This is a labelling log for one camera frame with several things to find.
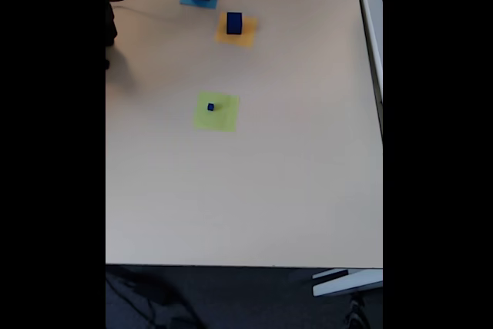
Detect white table foot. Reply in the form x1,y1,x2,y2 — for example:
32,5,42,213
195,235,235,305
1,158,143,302
311,268,384,298

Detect green paper square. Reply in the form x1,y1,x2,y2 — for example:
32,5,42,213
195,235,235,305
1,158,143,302
192,91,240,133

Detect medium blue cube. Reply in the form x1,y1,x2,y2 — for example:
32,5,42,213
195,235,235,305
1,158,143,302
226,12,243,35

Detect white adjacent table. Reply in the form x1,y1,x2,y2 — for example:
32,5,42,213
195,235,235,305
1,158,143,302
353,0,384,138

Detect orange paper square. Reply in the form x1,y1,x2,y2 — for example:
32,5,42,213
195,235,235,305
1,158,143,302
213,12,258,49

